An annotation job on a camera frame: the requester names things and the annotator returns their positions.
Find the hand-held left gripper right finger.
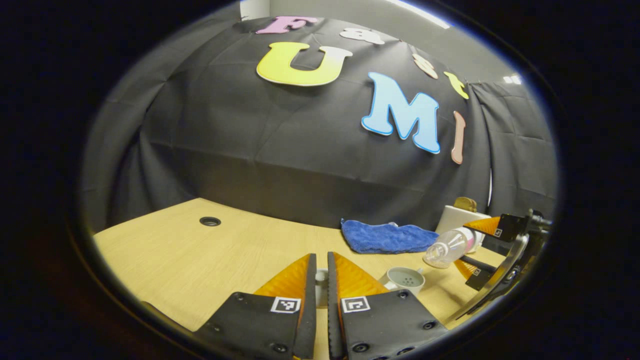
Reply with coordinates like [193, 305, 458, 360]
[327, 251, 449, 360]

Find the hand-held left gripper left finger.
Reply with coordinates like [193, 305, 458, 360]
[192, 253, 318, 360]

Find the clear water bottle pink label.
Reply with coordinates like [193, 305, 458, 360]
[423, 226, 486, 269]

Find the white teacup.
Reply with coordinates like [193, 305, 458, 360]
[378, 266, 426, 296]

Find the cream toaster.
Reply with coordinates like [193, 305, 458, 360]
[435, 205, 493, 236]

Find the blue towel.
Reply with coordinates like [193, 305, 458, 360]
[341, 218, 440, 254]

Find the black backdrop cloth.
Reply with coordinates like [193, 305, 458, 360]
[82, 17, 558, 233]

